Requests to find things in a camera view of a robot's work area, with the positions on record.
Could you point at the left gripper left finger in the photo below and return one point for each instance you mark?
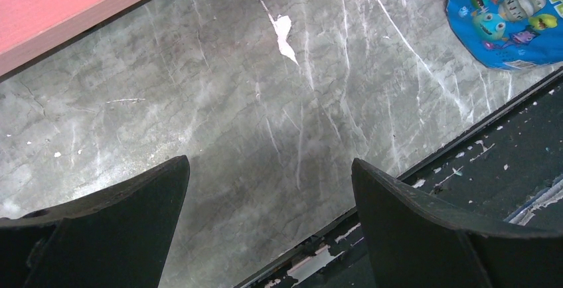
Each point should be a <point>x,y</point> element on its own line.
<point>115,237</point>

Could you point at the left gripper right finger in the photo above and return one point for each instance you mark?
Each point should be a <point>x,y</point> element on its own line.
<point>418,240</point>

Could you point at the pink three-tier shelf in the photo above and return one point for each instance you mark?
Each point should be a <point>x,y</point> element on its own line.
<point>31,28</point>

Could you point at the blue roll front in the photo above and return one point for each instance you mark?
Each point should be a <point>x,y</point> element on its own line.
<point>509,34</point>

